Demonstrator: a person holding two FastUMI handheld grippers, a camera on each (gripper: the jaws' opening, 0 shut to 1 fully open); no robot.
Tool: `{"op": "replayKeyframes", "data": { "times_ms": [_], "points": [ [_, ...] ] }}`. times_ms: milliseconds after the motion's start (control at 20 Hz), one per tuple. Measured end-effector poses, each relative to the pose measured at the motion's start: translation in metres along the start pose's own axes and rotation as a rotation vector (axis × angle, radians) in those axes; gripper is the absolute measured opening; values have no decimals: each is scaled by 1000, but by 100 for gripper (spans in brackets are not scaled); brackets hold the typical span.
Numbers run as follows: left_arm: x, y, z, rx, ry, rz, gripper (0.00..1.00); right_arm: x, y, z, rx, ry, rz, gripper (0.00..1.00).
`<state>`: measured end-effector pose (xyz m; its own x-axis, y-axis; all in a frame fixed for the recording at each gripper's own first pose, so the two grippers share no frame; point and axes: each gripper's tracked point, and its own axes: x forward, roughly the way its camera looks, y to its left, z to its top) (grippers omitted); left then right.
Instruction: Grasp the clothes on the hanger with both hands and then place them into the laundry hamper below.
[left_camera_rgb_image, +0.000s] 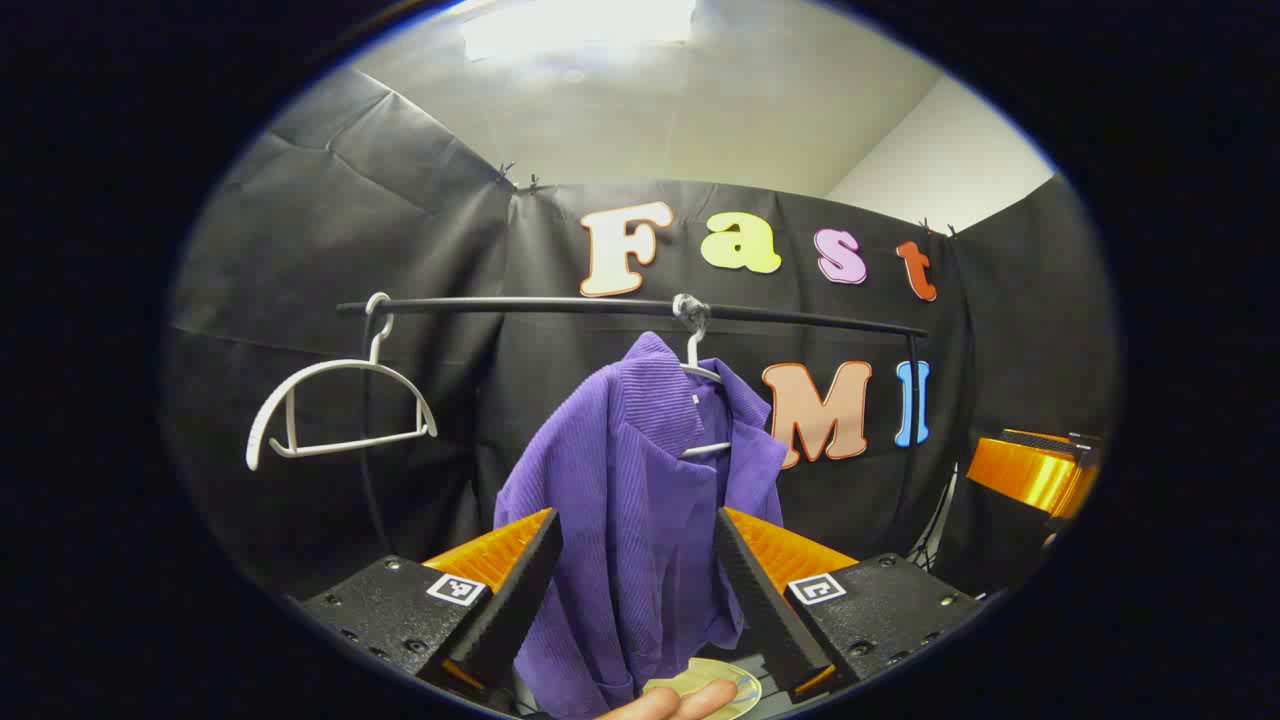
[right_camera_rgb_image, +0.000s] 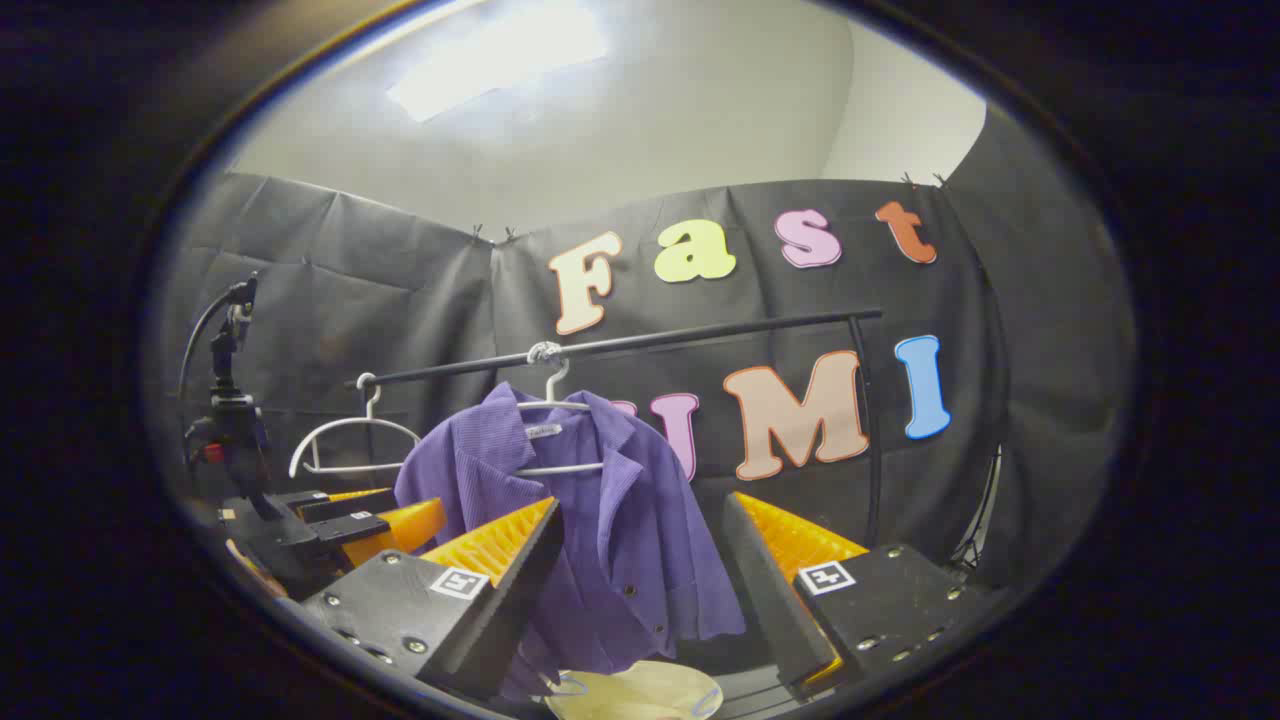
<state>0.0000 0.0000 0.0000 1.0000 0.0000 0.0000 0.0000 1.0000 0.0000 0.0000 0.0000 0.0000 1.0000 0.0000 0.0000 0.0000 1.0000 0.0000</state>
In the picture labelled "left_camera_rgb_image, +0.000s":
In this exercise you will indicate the black clothes rail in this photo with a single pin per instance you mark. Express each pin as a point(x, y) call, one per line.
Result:
point(500, 303)

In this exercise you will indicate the beige laundry hamper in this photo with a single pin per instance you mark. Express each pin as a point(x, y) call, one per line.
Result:
point(700, 672)

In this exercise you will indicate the black backdrop cloth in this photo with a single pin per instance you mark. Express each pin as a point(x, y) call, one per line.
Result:
point(400, 250)

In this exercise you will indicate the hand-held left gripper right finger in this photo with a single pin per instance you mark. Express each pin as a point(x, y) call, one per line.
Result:
point(765, 610)

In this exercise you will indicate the white plastic hanger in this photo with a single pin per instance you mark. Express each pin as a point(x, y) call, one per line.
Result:
point(690, 312)
point(350, 443)

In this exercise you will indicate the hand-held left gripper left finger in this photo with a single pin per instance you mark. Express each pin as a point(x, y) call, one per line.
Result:
point(515, 600)

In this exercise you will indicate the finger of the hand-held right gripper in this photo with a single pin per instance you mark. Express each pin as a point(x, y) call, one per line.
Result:
point(1025, 475)

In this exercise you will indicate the ceiling light panel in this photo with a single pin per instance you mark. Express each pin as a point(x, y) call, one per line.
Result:
point(580, 25)

